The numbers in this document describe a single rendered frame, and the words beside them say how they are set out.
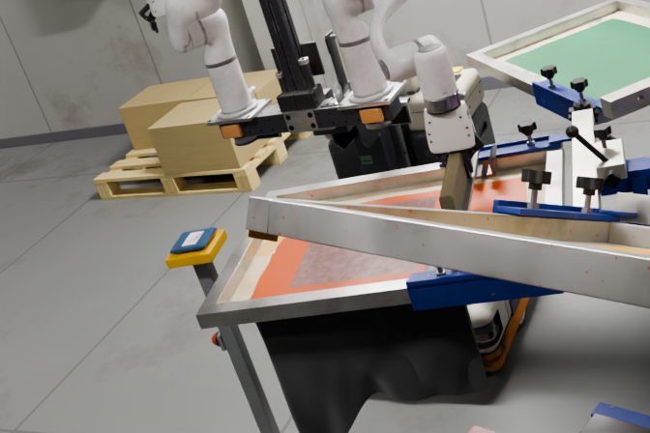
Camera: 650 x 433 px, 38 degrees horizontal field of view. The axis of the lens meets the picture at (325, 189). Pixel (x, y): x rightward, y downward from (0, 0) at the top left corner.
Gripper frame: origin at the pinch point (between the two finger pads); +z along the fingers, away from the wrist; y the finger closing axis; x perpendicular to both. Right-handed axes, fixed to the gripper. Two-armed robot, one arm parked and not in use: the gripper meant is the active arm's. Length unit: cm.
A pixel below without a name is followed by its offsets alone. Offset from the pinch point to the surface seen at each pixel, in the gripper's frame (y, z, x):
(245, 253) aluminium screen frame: 54, 11, 4
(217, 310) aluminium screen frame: 53, 11, 29
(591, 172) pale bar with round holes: -27.5, 5.3, 1.2
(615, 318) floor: -21, 110, -93
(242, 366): 75, 54, -9
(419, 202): 14.7, 14.2, -14.7
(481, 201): -1.0, 14.1, -10.1
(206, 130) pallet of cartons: 183, 74, -256
